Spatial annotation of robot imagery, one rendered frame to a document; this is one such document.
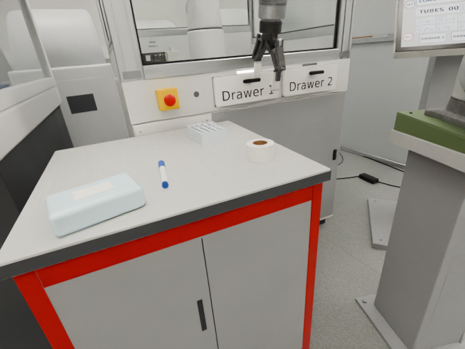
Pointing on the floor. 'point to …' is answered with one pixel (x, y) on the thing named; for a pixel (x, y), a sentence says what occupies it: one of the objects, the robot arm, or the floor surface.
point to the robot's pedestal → (424, 253)
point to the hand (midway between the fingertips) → (266, 82)
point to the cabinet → (279, 130)
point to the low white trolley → (176, 248)
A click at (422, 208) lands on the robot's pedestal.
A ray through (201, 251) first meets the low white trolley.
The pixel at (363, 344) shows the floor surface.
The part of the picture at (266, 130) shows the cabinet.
